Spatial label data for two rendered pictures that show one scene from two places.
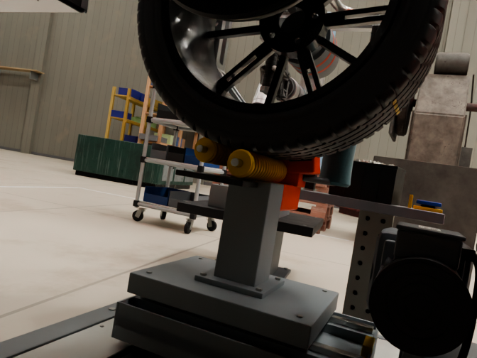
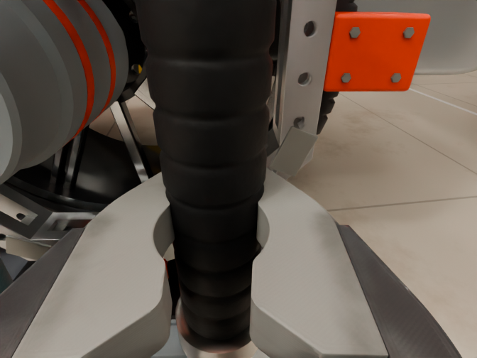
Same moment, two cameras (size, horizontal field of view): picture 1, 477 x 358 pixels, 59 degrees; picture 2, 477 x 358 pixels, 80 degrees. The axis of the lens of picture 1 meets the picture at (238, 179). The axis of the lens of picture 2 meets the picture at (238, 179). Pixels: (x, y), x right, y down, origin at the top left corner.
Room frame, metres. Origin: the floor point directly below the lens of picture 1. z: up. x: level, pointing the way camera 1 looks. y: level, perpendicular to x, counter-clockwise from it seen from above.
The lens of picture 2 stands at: (1.48, -0.07, 0.89)
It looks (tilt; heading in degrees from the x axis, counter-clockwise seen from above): 31 degrees down; 156
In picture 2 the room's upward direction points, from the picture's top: straight up
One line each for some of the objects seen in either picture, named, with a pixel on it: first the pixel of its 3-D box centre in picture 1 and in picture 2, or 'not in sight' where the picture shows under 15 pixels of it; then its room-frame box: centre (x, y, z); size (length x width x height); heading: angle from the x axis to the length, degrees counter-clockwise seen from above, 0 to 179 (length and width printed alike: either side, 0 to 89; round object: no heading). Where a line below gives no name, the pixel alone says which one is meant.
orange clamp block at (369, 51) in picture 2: not in sight; (360, 50); (1.23, 0.18, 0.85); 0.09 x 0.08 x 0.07; 67
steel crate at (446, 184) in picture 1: (421, 208); not in sight; (4.15, -1.84, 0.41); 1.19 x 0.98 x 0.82; 157
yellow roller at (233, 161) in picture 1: (260, 167); not in sight; (0.95, -0.04, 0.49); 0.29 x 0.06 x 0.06; 157
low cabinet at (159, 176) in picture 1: (140, 163); not in sight; (7.37, 1.75, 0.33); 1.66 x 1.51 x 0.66; 167
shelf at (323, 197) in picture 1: (368, 205); not in sight; (1.34, -0.43, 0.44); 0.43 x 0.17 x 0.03; 67
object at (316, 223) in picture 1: (253, 241); not in sight; (2.05, -0.12, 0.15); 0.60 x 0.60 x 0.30; 75
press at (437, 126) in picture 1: (429, 145); not in sight; (6.28, -2.74, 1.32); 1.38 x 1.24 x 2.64; 163
